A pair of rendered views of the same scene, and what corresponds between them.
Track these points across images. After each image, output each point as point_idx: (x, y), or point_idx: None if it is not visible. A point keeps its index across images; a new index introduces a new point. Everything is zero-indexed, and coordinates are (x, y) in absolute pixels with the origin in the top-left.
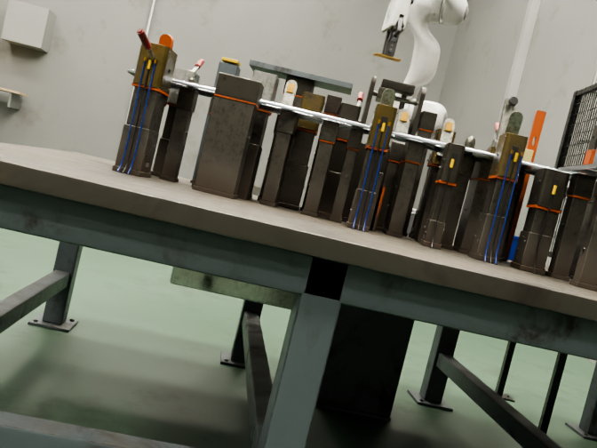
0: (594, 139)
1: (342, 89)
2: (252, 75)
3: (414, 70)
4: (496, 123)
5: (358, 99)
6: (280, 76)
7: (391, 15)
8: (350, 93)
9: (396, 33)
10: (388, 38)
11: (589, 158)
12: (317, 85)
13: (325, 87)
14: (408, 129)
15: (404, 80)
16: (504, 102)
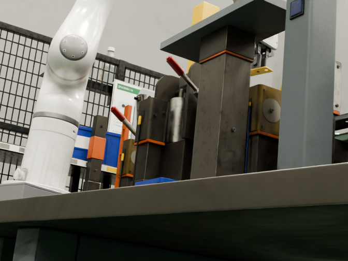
0: (104, 129)
1: (194, 56)
2: (338, 68)
3: (108, 14)
4: (116, 107)
5: (184, 72)
6: (244, 23)
7: (275, 37)
8: (169, 53)
9: (270, 56)
10: (266, 55)
11: (103, 146)
12: (200, 39)
13: (193, 43)
14: (68, 81)
15: (96, 17)
16: (142, 96)
